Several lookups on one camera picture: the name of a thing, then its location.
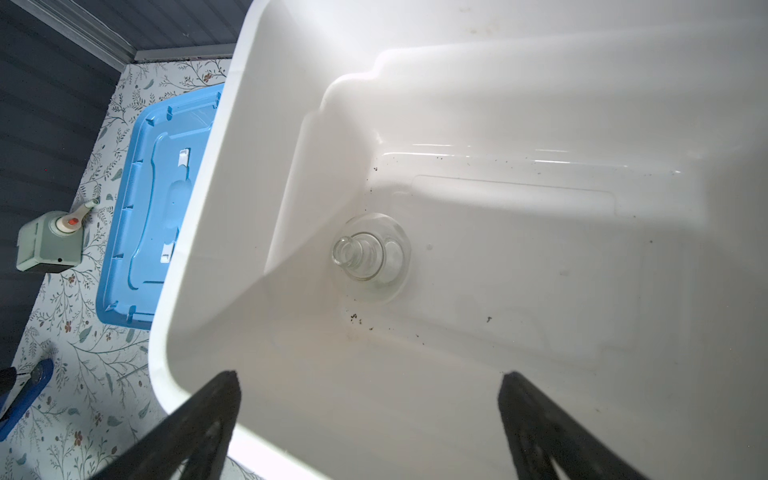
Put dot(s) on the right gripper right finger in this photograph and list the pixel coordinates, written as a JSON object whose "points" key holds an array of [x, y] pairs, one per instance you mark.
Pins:
{"points": [[545, 441]]}

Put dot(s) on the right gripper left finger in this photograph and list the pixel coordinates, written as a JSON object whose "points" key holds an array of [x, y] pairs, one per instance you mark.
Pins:
{"points": [[192, 441]]}

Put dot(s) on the clear glass conical flask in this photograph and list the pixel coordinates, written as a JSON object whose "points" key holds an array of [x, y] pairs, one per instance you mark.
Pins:
{"points": [[370, 258]]}

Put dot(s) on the white plastic storage bin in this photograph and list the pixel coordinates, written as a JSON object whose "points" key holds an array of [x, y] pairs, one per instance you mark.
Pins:
{"points": [[584, 187]]}

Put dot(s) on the blue clip at table edge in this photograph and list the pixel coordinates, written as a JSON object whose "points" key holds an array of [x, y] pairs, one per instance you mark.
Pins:
{"points": [[39, 378]]}

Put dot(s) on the blue plastic bin lid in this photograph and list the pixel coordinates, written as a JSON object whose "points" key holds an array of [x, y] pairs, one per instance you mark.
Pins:
{"points": [[164, 157]]}

